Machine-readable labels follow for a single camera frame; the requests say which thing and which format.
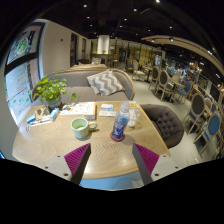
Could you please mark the light blue tissue pack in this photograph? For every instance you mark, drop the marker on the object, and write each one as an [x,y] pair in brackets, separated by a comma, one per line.
[54,114]

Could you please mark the white printed leaflet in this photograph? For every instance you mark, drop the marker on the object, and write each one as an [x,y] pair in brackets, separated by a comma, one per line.
[106,113]

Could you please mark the grey tufted armchair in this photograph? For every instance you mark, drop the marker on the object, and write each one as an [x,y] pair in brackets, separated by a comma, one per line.
[165,123]

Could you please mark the pale green ceramic mug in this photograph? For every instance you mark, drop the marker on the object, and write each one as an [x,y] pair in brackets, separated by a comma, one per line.
[80,128]

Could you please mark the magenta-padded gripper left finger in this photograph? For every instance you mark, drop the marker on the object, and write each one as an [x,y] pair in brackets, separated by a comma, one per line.
[77,159]

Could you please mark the curved wooden ceiling beam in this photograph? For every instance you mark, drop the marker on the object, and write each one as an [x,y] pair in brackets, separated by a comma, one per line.
[186,45]

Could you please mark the group of dining chairs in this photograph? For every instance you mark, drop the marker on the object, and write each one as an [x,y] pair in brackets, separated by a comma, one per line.
[200,106]

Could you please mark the clear blue-labelled drink bottle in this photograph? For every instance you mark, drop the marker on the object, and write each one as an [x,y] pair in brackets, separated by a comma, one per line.
[120,125]

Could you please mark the white printed booklet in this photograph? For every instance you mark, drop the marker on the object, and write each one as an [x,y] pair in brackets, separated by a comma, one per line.
[75,108]

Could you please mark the green potted plant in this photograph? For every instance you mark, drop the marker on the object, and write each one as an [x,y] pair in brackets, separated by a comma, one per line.
[50,88]

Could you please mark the group of ceiling spotlights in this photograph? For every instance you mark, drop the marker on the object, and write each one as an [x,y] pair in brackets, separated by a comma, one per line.
[133,11]

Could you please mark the small blue white box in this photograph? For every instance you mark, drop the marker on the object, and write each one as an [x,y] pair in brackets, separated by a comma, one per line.
[31,118]

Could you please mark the yellow white card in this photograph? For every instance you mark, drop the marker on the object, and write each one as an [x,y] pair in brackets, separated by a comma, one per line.
[132,104]

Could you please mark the grey curved sofa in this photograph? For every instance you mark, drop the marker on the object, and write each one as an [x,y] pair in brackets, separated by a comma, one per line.
[78,86]

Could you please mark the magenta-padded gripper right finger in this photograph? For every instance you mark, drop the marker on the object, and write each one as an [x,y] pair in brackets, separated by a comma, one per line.
[146,159]

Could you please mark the small white blue pack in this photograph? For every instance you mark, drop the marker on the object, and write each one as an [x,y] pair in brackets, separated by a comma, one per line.
[106,107]

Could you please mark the grey white chevron cushion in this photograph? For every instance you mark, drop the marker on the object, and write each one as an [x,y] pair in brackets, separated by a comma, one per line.
[105,82]

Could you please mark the white round pillar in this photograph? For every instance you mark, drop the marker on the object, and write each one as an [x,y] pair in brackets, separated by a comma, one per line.
[103,44]

